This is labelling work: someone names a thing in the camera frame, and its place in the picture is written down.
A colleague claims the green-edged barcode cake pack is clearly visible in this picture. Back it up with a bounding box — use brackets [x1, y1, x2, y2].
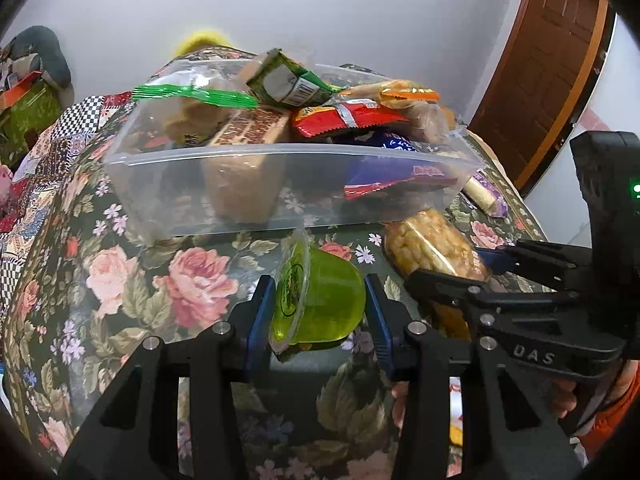
[131, 70, 258, 146]

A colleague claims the yellow fuzzy curved pillow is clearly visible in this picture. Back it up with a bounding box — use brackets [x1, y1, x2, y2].
[174, 29, 232, 56]

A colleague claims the red snack packet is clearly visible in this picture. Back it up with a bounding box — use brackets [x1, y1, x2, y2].
[291, 99, 410, 140]

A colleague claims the green small snack packet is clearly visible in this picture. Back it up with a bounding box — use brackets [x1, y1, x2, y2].
[238, 48, 343, 110]

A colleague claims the grey plush toy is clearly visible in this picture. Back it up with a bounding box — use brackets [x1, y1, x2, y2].
[8, 25, 72, 90]

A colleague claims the clear plastic storage box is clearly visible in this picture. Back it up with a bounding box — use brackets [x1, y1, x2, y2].
[102, 56, 486, 247]

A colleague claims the brown wooden door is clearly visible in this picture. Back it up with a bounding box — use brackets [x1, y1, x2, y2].
[471, 0, 615, 193]

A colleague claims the floral green bedspread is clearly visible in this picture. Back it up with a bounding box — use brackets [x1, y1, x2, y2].
[3, 102, 404, 479]

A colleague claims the purple white wafer pack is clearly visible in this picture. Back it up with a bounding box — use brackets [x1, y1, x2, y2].
[463, 171, 509, 219]

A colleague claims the green patterned box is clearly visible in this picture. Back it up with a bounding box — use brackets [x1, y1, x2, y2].
[1, 78, 62, 169]

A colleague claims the person's right hand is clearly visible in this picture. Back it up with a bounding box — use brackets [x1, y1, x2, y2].
[550, 360, 639, 418]

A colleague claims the patchwork checkered quilt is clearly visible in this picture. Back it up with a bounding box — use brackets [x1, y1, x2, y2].
[1, 91, 131, 313]

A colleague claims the brown square cake pack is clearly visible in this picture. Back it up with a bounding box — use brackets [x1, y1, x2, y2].
[202, 106, 290, 223]

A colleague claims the green jelly cup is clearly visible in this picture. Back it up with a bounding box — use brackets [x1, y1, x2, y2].
[269, 230, 366, 354]

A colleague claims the blue snack packet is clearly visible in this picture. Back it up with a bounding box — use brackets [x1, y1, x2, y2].
[340, 129, 457, 200]

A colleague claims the white wardrobe sliding door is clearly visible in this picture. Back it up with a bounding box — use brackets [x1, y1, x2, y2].
[525, 15, 639, 248]

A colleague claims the long barcode biscuit pack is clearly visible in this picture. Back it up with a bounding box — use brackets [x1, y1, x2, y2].
[399, 101, 450, 144]

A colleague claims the orange fried snack bag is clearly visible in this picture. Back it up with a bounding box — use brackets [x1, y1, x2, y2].
[338, 79, 440, 110]

